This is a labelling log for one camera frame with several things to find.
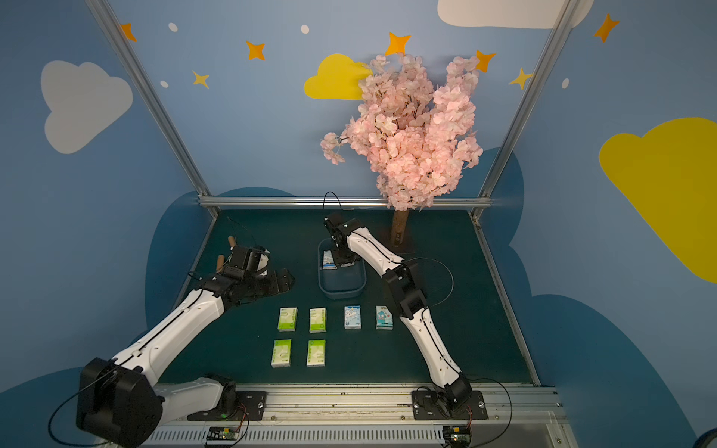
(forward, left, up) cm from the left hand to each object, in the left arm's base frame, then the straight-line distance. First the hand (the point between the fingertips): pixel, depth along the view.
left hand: (283, 279), depth 84 cm
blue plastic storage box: (+6, -18, -13) cm, 23 cm away
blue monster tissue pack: (-7, -32, -11) cm, 34 cm away
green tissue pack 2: (-8, -10, -12) cm, 17 cm away
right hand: (+16, -19, -10) cm, 27 cm away
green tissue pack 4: (-19, -11, -12) cm, 25 cm away
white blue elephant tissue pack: (-7, -21, -11) cm, 25 cm away
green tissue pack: (-8, -1, -12) cm, 14 cm away
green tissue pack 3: (-18, -1, -12) cm, 22 cm away
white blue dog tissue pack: (+15, -11, -12) cm, 23 cm away
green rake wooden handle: (+15, +30, -13) cm, 36 cm away
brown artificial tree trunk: (+26, -38, -4) cm, 46 cm away
